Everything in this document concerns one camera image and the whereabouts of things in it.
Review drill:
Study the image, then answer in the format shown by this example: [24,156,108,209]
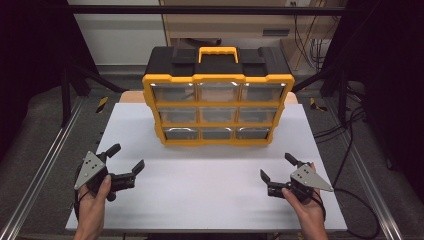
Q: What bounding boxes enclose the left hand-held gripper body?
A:
[73,150,117,203]

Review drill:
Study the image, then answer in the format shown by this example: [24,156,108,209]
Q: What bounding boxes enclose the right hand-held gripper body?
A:
[287,163,335,204]

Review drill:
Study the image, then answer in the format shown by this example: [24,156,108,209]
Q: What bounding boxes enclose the yellow black organizer cabinet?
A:
[142,45,296,148]

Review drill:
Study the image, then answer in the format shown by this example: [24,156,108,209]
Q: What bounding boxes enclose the set of clear plastic drawers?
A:
[149,82,288,141]

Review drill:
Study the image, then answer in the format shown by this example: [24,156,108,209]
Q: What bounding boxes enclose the person's right hand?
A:
[281,187,329,228]

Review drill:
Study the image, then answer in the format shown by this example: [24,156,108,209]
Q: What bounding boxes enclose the person's left hand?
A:
[76,175,113,227]

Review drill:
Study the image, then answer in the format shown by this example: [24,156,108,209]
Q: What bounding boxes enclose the left yellow clamp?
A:
[95,96,110,114]

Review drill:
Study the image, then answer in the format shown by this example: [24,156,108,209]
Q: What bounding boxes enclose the yellow clamp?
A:
[95,96,110,114]
[309,97,328,113]

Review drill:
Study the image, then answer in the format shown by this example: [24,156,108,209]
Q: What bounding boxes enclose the right yellow clamp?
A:
[309,97,328,113]

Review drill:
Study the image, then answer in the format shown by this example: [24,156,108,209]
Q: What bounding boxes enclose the white board panel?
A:
[66,0,168,66]

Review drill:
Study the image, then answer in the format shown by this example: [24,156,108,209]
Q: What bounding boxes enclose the black curtain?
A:
[0,0,98,168]
[328,0,424,208]

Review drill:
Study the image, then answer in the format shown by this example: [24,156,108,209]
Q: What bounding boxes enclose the wooden desk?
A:
[159,0,348,71]

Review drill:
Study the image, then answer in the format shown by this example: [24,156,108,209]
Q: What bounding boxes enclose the right hand-held gripper cable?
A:
[311,188,382,240]

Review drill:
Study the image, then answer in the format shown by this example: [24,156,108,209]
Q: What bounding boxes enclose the hand-held gripper cable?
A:
[311,188,382,240]
[73,163,91,221]

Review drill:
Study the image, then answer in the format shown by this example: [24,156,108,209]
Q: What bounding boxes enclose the left hand-held gripper cable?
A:
[73,163,91,221]

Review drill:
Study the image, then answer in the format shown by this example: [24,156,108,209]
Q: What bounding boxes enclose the black floor cables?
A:
[313,84,368,188]

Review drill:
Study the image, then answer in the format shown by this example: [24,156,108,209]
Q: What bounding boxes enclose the aluminium floor rail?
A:
[0,96,86,240]
[324,99,404,240]

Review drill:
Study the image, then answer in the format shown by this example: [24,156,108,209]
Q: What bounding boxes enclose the black metal frame strut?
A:
[60,63,129,128]
[291,63,349,126]

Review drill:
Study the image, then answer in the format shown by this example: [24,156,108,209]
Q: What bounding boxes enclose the bundle of hanging cables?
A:
[293,14,334,71]

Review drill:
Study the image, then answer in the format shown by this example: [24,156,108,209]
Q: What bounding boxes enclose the yellow carry handle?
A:
[198,46,240,64]

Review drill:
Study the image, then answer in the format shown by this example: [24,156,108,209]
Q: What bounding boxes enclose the black horizontal frame bar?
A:
[66,4,348,16]

